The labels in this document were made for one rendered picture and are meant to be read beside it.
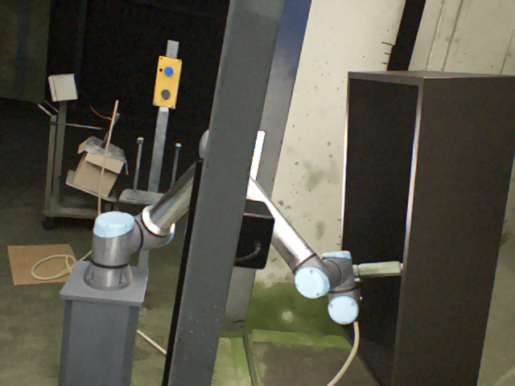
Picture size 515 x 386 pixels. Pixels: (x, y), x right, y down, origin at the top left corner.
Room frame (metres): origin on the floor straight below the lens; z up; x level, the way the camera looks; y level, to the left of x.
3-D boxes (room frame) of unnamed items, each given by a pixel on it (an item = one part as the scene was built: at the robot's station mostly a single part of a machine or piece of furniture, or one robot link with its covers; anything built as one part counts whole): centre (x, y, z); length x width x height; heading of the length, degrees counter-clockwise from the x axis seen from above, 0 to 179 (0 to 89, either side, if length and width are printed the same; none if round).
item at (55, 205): (3.79, 1.57, 0.64); 0.73 x 0.50 x 1.27; 112
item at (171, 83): (2.51, 0.61, 1.42); 0.12 x 0.06 x 0.26; 102
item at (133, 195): (2.40, 0.59, 0.95); 0.26 x 0.15 x 0.32; 102
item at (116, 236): (1.68, 0.54, 0.83); 0.17 x 0.15 x 0.18; 147
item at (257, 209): (0.53, 0.03, 1.35); 0.09 x 0.07 x 0.07; 102
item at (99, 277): (1.68, 0.54, 0.69); 0.19 x 0.19 x 0.10
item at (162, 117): (2.56, 0.63, 0.82); 0.06 x 0.06 x 1.64; 12
